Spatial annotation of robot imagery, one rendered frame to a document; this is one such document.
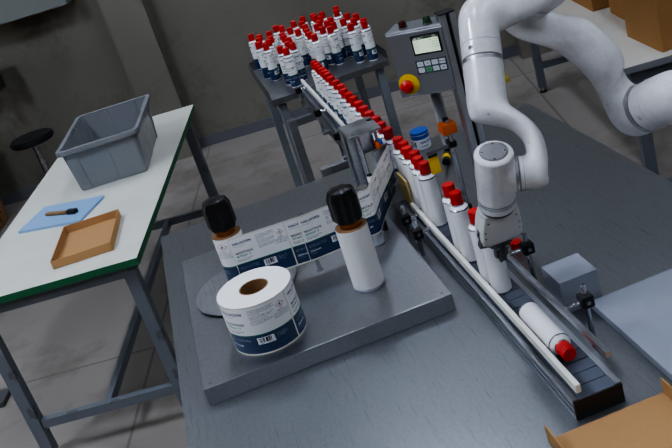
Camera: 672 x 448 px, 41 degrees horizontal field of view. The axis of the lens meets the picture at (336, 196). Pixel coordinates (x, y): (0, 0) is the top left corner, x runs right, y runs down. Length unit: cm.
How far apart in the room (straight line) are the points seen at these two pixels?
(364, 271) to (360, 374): 32
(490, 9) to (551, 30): 20
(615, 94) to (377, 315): 80
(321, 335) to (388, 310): 18
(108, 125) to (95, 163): 54
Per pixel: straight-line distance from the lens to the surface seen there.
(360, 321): 230
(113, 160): 426
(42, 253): 380
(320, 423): 210
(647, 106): 219
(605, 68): 217
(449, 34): 241
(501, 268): 221
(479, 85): 196
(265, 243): 255
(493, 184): 191
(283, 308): 227
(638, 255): 241
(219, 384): 227
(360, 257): 236
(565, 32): 215
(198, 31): 680
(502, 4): 204
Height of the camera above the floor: 206
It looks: 23 degrees down
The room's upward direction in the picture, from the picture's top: 18 degrees counter-clockwise
